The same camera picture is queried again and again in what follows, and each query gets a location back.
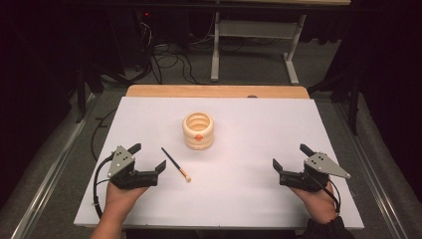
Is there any hand-held gripper black cable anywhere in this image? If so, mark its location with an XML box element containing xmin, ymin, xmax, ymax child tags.
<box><xmin>314</xmin><ymin>178</ymin><xmax>342</xmax><ymax>214</ymax></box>
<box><xmin>92</xmin><ymin>153</ymin><xmax>114</xmax><ymax>220</ymax></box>

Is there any wooden table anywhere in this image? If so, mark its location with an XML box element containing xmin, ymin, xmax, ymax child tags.
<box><xmin>125</xmin><ymin>84</ymin><xmax>311</xmax><ymax>100</ymax></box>

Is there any black floor cable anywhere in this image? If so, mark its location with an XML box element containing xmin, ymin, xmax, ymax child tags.
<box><xmin>91</xmin><ymin>107</ymin><xmax>119</xmax><ymax>162</ymax></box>

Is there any black handled makeup brush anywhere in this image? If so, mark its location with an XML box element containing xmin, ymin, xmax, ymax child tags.
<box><xmin>160</xmin><ymin>146</ymin><xmax>192</xmax><ymax>183</ymax></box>

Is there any left hand-held gripper black cable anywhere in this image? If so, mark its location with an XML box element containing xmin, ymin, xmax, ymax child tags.
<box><xmin>92</xmin><ymin>153</ymin><xmax>114</xmax><ymax>220</ymax></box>

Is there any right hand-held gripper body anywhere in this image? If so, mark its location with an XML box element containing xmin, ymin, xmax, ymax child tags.
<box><xmin>279</xmin><ymin>151</ymin><xmax>351</xmax><ymax>193</ymax></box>

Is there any white metal desk frame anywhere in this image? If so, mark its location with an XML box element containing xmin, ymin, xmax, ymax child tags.
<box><xmin>210</xmin><ymin>11</ymin><xmax>309</xmax><ymax>86</ymax></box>

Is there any person's left hand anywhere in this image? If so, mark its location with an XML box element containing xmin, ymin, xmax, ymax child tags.
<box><xmin>105</xmin><ymin>181</ymin><xmax>149</xmax><ymax>222</ymax></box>

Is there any black metal stand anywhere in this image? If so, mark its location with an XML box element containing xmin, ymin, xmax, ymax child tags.
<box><xmin>75</xmin><ymin>62</ymin><xmax>105</xmax><ymax>124</ymax></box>
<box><xmin>308</xmin><ymin>71</ymin><xmax>362</xmax><ymax>136</ymax></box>

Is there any white board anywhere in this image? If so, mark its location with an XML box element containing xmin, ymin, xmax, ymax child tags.
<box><xmin>73</xmin><ymin>96</ymin><xmax>365</xmax><ymax>230</ymax></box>

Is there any metal floor rail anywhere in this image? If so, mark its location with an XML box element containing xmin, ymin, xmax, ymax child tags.
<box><xmin>11</xmin><ymin>94</ymin><xmax>98</xmax><ymax>239</ymax></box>
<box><xmin>332</xmin><ymin>102</ymin><xmax>410</xmax><ymax>239</ymax></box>

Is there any tangle of black floor cables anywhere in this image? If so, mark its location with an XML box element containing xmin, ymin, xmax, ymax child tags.
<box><xmin>132</xmin><ymin>19</ymin><xmax>213</xmax><ymax>86</ymax></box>

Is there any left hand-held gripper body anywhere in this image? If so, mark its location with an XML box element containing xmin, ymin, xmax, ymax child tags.
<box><xmin>106</xmin><ymin>145</ymin><xmax>159</xmax><ymax>191</ymax></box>

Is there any cream ribbed brush holder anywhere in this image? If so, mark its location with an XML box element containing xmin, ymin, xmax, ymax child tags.
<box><xmin>181</xmin><ymin>111</ymin><xmax>215</xmax><ymax>151</ymax></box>

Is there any right hand-held gripper black cable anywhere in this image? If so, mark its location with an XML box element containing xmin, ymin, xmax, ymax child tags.
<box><xmin>314</xmin><ymin>178</ymin><xmax>342</xmax><ymax>214</ymax></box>

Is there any person's right hand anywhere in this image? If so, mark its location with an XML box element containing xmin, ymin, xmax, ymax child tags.
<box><xmin>290</xmin><ymin>182</ymin><xmax>339</xmax><ymax>224</ymax></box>

